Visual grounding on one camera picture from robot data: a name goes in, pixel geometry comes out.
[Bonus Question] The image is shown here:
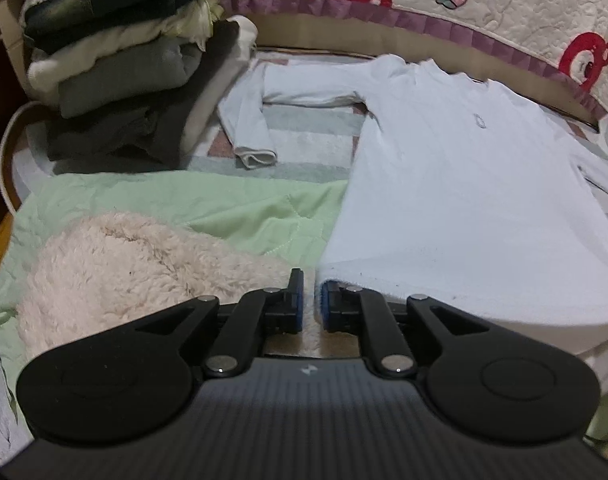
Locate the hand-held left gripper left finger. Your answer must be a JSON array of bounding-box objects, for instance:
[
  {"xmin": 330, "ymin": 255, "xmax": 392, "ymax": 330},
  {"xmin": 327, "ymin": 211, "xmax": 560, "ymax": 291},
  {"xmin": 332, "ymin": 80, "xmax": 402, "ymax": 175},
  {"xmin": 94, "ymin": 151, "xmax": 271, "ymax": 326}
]
[{"xmin": 134, "ymin": 268, "xmax": 305, "ymax": 379}]

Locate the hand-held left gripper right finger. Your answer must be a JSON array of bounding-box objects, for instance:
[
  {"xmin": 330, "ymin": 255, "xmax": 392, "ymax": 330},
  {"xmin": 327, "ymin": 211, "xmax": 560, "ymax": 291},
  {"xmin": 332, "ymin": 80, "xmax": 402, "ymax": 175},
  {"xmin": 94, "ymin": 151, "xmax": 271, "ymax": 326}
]
[{"xmin": 320, "ymin": 280, "xmax": 490, "ymax": 380}]

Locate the white long-sleeve shirt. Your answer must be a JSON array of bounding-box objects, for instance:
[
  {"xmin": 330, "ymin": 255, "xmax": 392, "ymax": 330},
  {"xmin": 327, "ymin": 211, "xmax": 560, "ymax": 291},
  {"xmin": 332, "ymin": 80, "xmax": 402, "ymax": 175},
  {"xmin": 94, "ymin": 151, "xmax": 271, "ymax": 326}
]
[{"xmin": 218, "ymin": 54, "xmax": 608, "ymax": 361}]

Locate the stack of folded clothes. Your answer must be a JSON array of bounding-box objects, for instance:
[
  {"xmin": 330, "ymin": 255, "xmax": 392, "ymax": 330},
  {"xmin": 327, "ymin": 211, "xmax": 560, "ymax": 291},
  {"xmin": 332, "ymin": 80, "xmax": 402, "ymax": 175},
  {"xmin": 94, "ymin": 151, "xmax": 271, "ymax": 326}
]
[{"xmin": 21, "ymin": 0, "xmax": 259, "ymax": 163}]

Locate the light green quilt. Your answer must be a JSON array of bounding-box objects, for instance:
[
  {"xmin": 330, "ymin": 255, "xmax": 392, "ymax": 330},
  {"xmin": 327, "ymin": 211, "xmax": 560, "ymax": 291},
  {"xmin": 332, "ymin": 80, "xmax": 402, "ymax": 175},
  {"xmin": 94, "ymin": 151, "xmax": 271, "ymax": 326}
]
[{"xmin": 0, "ymin": 170, "xmax": 349, "ymax": 361}]

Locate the checked pink and grey mat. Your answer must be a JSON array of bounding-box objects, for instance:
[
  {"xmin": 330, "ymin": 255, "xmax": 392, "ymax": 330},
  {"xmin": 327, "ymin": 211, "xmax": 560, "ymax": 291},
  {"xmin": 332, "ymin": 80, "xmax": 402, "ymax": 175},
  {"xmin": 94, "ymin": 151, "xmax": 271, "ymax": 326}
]
[{"xmin": 11, "ymin": 50, "xmax": 608, "ymax": 226}]

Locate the fluffy cream fleece garment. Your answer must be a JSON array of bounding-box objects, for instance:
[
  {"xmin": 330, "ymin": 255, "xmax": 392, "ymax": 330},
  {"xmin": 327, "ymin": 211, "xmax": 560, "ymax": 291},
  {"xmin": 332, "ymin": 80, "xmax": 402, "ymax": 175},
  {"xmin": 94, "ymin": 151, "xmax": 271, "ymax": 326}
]
[{"xmin": 16, "ymin": 211, "xmax": 325, "ymax": 361}]

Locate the beige bed base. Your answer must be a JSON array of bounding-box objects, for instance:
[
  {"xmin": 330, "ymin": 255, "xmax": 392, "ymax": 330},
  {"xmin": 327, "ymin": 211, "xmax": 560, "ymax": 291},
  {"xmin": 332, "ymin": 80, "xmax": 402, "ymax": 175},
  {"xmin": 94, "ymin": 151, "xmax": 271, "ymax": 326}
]
[{"xmin": 219, "ymin": 7, "xmax": 608, "ymax": 130}]

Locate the quilted red bear bedspread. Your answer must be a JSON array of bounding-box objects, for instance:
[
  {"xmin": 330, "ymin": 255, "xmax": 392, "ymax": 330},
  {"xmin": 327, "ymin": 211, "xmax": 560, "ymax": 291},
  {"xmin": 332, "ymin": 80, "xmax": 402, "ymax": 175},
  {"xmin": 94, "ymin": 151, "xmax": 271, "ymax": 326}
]
[{"xmin": 211, "ymin": 0, "xmax": 608, "ymax": 111}]

